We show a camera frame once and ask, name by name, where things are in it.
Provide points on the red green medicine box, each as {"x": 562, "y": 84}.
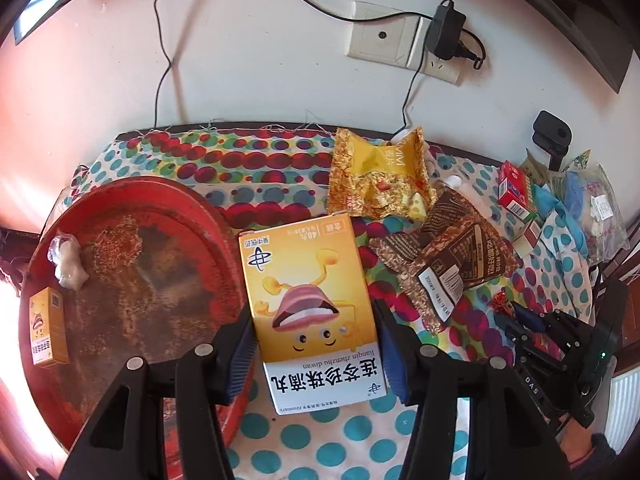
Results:
{"x": 515, "y": 190}

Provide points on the polka dot cloth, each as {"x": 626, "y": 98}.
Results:
{"x": 280, "y": 170}

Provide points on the white red medicine box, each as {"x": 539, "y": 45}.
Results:
{"x": 529, "y": 235}

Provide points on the large yellow medicine box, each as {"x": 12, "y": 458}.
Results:
{"x": 310, "y": 285}

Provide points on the clear plastic bag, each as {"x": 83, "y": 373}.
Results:
{"x": 600, "y": 210}

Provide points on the small cardboard box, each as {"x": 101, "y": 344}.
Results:
{"x": 534, "y": 167}

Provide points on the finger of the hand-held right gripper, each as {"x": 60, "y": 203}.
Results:
{"x": 517, "y": 342}
{"x": 531, "y": 319}

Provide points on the green yellow packet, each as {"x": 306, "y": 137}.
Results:
{"x": 581, "y": 160}

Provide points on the red wrapped candy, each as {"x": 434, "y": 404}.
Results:
{"x": 502, "y": 305}

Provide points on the black power adapter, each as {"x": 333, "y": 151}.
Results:
{"x": 445, "y": 27}

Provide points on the brown snack packet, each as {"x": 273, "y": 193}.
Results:
{"x": 405, "y": 265}
{"x": 465, "y": 245}

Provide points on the white radiator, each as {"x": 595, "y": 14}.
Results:
{"x": 622, "y": 410}

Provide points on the small yellow medicine box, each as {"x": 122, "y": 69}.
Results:
{"x": 49, "y": 327}

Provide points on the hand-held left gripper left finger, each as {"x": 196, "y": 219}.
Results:
{"x": 241, "y": 357}

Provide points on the dark overhead frame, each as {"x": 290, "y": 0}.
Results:
{"x": 575, "y": 10}

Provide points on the white wall outlet plate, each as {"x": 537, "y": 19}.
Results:
{"x": 380, "y": 35}

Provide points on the crumpled clear plastic wrapper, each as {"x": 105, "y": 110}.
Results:
{"x": 69, "y": 262}

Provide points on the black clamp mount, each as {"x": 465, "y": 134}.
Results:
{"x": 550, "y": 132}

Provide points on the yellow snack packet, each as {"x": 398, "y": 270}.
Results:
{"x": 375, "y": 175}

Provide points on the red round tray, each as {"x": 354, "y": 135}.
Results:
{"x": 150, "y": 270}

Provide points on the white wall power socket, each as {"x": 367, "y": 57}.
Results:
{"x": 442, "y": 71}

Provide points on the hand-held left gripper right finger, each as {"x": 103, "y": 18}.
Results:
{"x": 392, "y": 360}

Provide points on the person's right forearm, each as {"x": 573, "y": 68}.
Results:
{"x": 580, "y": 452}

